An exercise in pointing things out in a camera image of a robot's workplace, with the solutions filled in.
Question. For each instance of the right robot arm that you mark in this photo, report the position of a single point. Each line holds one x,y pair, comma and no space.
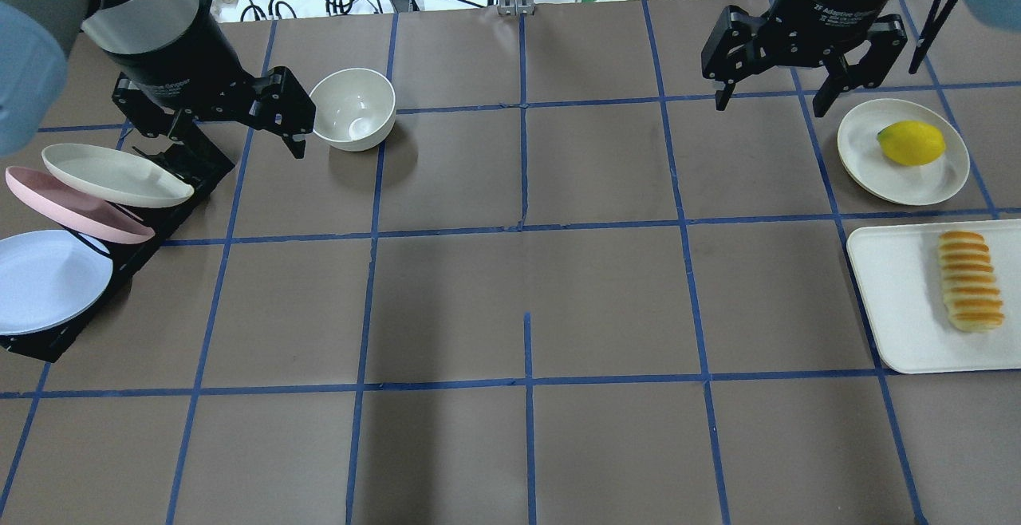
1002,14

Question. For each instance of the white ceramic bowl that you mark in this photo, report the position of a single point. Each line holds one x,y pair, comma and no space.
355,109

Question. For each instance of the pink plate in rack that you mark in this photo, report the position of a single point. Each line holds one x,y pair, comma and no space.
75,209

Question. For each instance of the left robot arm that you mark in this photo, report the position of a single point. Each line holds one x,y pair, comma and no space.
38,37

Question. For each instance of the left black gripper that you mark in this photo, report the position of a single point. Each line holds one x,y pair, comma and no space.
185,60

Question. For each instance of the striped bread loaf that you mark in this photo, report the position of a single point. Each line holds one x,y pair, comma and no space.
969,286

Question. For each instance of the black dish rack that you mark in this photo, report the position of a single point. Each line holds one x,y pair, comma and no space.
127,260

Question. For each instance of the cream plate under lemon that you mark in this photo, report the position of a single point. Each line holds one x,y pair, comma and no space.
861,154

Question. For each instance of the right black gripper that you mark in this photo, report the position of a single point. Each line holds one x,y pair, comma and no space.
829,0

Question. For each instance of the cream plate in rack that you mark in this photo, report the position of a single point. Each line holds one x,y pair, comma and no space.
115,176

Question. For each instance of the yellow lemon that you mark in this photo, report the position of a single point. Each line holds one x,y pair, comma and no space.
911,143

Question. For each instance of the blue plate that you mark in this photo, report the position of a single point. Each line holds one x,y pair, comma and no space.
49,277

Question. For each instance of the white rectangular tray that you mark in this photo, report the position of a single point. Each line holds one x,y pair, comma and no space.
899,280

